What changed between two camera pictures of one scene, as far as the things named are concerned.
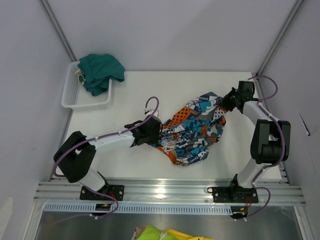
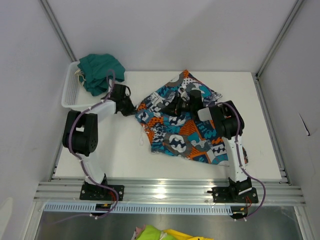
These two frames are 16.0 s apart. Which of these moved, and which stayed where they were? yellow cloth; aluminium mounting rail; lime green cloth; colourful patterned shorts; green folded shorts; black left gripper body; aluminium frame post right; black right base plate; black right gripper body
Moved: black right gripper body; colourful patterned shorts; black left gripper body
Stayed: lime green cloth; green folded shorts; aluminium mounting rail; yellow cloth; aluminium frame post right; black right base plate
